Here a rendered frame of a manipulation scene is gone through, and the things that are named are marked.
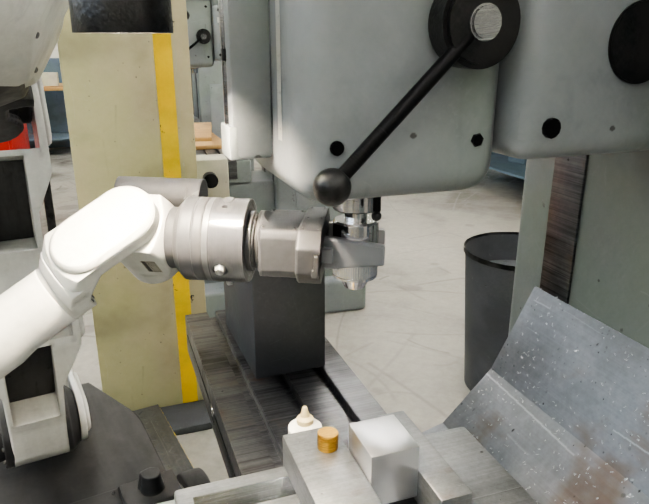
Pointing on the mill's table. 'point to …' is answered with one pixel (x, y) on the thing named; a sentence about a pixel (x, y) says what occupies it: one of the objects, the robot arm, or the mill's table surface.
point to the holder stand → (277, 323)
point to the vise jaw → (324, 472)
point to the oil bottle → (303, 422)
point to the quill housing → (372, 99)
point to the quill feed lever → (475, 17)
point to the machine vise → (478, 461)
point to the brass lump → (327, 439)
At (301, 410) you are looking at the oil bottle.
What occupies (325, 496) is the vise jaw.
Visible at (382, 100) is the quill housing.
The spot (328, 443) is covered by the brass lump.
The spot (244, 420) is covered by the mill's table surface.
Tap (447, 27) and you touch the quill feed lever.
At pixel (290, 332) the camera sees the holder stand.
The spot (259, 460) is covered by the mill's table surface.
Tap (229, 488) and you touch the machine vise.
